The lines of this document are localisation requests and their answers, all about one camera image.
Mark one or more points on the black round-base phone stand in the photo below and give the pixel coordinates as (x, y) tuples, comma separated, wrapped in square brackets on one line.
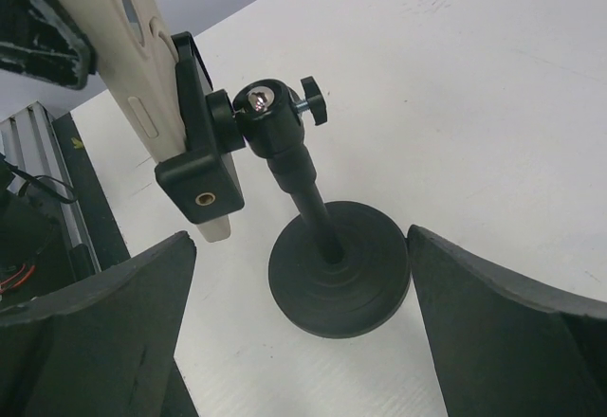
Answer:
[(339, 269)]

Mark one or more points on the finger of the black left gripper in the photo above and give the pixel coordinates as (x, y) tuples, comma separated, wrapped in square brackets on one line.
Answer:
[(40, 41)]

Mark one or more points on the phone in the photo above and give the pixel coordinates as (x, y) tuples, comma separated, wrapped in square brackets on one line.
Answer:
[(136, 60)]

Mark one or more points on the aluminium rail right side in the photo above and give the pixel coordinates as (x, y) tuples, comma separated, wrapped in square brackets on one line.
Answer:
[(29, 142)]

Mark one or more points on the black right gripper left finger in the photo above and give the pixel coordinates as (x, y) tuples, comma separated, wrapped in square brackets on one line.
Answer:
[(104, 346)]

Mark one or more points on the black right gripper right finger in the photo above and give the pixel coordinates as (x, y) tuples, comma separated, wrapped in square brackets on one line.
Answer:
[(502, 343)]

